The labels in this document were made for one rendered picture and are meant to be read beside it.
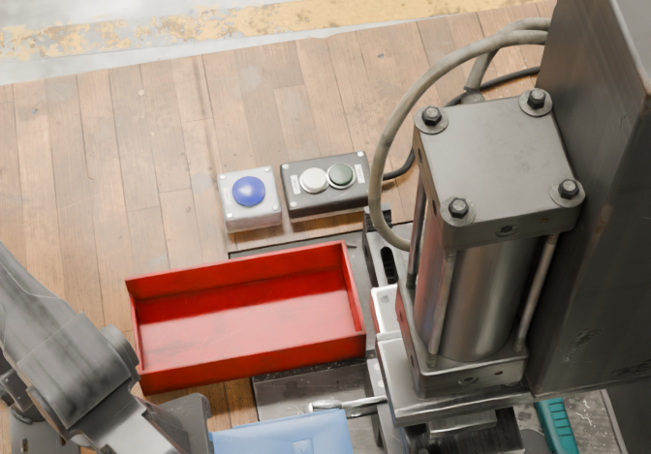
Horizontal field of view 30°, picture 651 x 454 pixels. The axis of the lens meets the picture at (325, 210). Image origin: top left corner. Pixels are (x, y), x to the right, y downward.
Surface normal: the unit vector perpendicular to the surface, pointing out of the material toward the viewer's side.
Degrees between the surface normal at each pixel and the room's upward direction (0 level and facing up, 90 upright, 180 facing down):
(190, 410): 25
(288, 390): 0
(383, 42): 0
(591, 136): 90
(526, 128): 0
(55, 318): 19
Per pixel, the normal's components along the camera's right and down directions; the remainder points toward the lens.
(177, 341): 0.00, -0.51
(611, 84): -0.98, 0.17
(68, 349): 0.22, -0.28
